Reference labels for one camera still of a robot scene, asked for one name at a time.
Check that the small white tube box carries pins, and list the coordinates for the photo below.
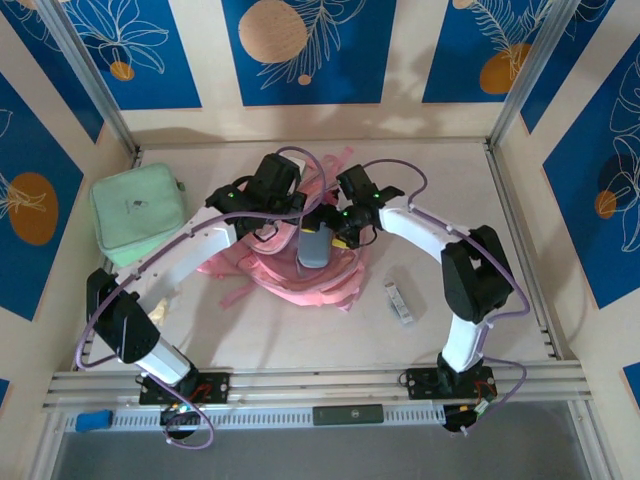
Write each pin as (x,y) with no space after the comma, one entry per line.
(399,302)

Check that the pink student backpack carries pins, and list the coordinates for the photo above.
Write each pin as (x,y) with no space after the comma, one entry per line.
(300,290)

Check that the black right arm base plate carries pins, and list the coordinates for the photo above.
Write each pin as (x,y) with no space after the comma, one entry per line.
(420,382)

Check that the mint green square lunch bag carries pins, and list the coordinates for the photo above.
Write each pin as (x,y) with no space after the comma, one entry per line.
(135,210)

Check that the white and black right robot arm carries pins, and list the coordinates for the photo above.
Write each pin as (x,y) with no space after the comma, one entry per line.
(415,230)

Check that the small blue block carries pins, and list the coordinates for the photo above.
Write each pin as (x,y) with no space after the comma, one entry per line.
(92,421)

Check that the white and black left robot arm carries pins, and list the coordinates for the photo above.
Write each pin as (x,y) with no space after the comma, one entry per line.
(200,250)

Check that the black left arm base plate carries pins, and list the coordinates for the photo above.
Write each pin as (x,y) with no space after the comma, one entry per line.
(215,387)

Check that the aluminium frame post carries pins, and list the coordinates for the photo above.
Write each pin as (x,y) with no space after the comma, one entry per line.
(530,75)
(92,75)

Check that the grey-blue oval pencil case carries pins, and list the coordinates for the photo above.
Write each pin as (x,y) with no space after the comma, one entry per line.
(314,250)

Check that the dark rectangular sensor bar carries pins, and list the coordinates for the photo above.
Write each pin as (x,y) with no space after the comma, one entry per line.
(347,415)

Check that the clear plastic packet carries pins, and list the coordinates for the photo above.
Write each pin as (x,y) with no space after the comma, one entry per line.
(160,312)

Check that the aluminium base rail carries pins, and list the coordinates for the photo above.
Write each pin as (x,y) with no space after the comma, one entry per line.
(325,387)

